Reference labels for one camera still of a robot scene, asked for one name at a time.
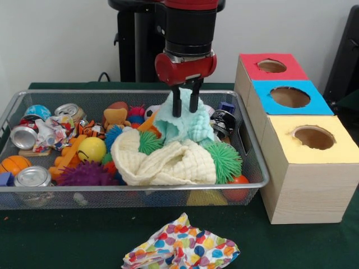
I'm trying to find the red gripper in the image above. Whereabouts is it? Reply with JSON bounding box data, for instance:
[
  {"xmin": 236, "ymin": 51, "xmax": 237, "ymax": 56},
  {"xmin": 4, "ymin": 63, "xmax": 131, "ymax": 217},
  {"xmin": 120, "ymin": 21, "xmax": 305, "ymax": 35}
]
[{"xmin": 154, "ymin": 49, "xmax": 218, "ymax": 118}]

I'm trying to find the mint green cloth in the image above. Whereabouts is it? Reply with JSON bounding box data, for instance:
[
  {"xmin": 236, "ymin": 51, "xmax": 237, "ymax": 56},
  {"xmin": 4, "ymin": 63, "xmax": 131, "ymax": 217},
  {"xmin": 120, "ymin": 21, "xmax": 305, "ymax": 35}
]
[{"xmin": 154, "ymin": 88, "xmax": 215, "ymax": 145}]

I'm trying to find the cream cloth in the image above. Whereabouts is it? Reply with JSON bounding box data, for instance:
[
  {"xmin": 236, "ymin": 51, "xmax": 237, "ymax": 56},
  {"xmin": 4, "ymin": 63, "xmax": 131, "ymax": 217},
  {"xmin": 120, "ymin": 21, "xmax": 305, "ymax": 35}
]
[{"xmin": 111, "ymin": 130, "xmax": 217, "ymax": 185}]

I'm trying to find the polka dot cloth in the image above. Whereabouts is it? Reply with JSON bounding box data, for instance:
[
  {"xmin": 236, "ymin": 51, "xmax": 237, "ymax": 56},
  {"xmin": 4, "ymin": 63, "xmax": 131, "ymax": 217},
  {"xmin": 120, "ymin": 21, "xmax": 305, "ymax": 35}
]
[{"xmin": 122, "ymin": 213, "xmax": 241, "ymax": 269}]

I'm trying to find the wooden box with three holes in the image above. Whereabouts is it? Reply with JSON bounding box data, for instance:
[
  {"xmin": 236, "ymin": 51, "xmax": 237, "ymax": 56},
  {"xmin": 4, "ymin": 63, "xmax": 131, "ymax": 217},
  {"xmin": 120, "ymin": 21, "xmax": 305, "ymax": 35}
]
[{"xmin": 236, "ymin": 53, "xmax": 359, "ymax": 225}]

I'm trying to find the green spiky ball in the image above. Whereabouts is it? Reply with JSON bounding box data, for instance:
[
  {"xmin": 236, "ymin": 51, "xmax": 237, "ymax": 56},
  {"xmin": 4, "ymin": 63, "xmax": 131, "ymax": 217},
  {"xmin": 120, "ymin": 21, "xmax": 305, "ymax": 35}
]
[
  {"xmin": 139, "ymin": 132, "xmax": 163, "ymax": 156},
  {"xmin": 205, "ymin": 140, "xmax": 243, "ymax": 184}
]

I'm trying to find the brown monkey plush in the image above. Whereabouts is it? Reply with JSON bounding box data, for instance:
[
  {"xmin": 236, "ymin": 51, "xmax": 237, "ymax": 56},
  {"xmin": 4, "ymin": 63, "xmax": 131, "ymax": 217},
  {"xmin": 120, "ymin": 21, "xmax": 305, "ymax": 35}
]
[{"xmin": 103, "ymin": 101, "xmax": 131, "ymax": 129}]

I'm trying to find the yellow ball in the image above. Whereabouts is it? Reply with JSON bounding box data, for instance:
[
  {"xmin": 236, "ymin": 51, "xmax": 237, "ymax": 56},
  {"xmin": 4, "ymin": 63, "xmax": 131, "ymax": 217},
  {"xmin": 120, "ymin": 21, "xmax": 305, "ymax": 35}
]
[{"xmin": 77, "ymin": 137, "xmax": 107, "ymax": 164}]

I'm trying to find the purple spiky ball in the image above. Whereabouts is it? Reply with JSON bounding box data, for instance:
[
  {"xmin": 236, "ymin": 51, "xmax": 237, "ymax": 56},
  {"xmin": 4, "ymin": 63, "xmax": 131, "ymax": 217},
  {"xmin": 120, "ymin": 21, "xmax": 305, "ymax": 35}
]
[{"xmin": 56, "ymin": 163, "xmax": 116, "ymax": 187}]

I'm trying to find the orange long plastic block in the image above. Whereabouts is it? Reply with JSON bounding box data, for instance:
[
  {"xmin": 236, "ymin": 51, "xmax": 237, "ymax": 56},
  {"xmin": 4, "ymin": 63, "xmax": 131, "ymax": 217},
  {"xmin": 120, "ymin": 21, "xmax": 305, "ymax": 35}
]
[{"xmin": 48, "ymin": 134, "xmax": 88, "ymax": 180}]

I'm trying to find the side table with green cloth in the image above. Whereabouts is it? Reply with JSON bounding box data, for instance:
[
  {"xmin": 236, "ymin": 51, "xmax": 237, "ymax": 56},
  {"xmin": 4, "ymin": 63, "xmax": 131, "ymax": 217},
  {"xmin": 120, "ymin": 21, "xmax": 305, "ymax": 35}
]
[{"xmin": 335, "ymin": 90, "xmax": 359, "ymax": 116}]

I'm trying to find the black upright panel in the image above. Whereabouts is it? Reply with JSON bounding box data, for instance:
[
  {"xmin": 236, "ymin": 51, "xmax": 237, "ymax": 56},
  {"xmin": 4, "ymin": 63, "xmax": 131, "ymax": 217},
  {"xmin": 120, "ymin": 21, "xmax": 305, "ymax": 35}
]
[{"xmin": 325, "ymin": 6, "xmax": 359, "ymax": 104}]

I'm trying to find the silver tin can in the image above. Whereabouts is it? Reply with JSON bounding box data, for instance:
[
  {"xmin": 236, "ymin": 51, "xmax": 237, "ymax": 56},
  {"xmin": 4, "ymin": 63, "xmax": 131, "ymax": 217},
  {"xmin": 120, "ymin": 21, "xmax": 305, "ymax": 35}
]
[{"xmin": 14, "ymin": 166, "xmax": 53, "ymax": 187}]

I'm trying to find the small orange basketball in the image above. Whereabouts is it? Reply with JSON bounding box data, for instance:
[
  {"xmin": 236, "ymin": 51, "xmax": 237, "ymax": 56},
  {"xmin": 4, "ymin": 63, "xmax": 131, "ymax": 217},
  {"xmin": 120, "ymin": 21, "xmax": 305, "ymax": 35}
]
[{"xmin": 0, "ymin": 155, "xmax": 33, "ymax": 175}]

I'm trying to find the dark green tablecloth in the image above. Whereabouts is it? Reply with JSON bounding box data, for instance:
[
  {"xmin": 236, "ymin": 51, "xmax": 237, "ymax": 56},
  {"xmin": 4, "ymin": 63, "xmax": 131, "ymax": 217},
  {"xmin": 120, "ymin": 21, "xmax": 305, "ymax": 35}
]
[{"xmin": 0, "ymin": 82, "xmax": 359, "ymax": 269}]

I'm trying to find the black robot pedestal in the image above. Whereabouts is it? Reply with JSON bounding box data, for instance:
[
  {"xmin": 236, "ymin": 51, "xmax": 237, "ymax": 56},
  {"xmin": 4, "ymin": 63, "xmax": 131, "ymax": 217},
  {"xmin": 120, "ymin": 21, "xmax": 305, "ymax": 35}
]
[{"xmin": 108, "ymin": 0, "xmax": 226, "ymax": 84}]

